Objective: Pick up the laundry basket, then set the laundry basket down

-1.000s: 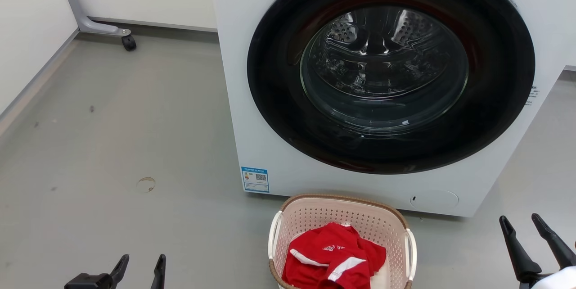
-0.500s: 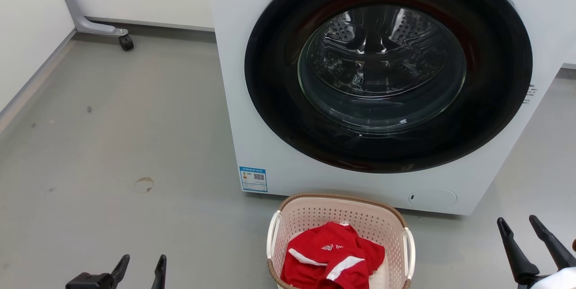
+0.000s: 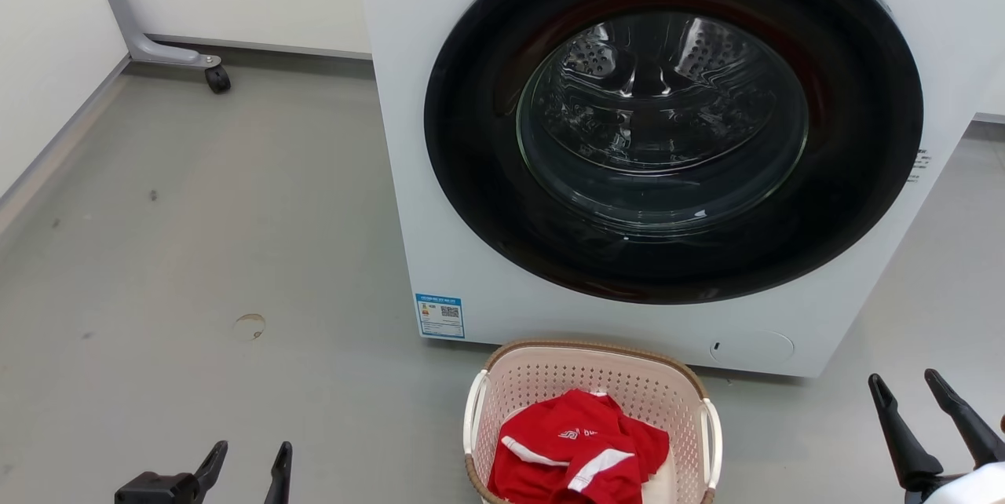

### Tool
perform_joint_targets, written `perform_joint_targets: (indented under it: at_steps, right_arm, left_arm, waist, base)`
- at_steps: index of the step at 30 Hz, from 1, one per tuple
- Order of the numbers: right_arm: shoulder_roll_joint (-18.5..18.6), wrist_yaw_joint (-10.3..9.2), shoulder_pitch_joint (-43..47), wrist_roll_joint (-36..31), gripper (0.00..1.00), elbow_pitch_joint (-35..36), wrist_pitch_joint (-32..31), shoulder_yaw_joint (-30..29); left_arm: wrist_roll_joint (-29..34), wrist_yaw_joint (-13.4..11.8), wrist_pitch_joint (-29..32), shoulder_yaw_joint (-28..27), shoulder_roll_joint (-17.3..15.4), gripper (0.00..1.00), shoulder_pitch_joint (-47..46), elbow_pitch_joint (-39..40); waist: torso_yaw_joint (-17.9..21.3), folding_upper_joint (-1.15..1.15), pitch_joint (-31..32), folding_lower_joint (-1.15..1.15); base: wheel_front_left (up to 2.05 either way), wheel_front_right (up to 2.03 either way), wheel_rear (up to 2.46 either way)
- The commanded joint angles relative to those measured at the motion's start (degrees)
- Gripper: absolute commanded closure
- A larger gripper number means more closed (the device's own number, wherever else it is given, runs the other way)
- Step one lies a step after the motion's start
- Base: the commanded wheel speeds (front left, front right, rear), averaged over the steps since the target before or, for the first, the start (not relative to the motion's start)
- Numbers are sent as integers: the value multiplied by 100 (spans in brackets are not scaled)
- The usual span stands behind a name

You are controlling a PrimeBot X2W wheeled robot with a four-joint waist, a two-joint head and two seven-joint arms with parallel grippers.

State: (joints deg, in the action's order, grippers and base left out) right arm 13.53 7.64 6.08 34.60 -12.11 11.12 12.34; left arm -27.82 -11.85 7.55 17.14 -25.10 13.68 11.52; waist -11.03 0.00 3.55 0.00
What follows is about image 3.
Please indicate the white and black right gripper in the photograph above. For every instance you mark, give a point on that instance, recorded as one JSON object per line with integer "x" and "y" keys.
{"x": 973, "y": 488}

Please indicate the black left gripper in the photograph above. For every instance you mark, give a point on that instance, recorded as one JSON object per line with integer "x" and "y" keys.
{"x": 153, "y": 490}

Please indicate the beige perforated laundry basket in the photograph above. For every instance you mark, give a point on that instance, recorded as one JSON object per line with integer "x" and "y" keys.
{"x": 550, "y": 378}

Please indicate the round white filter cover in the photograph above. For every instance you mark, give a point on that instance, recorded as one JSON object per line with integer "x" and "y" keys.
{"x": 752, "y": 348}

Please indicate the blue energy label sticker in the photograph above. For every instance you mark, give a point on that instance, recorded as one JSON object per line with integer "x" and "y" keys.
{"x": 440, "y": 316}

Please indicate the red and white shirt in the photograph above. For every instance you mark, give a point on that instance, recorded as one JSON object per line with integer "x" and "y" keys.
{"x": 565, "y": 457}

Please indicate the white front-load washing machine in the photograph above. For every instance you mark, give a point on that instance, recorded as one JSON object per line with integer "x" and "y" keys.
{"x": 408, "y": 174}

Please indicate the black caster wheel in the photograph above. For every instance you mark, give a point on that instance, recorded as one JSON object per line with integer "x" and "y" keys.
{"x": 217, "y": 79}

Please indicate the black round washing machine door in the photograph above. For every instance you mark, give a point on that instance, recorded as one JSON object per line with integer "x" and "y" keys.
{"x": 471, "y": 135}

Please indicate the grey partition stand leg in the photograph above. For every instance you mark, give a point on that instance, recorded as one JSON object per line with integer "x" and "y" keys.
{"x": 126, "y": 25}

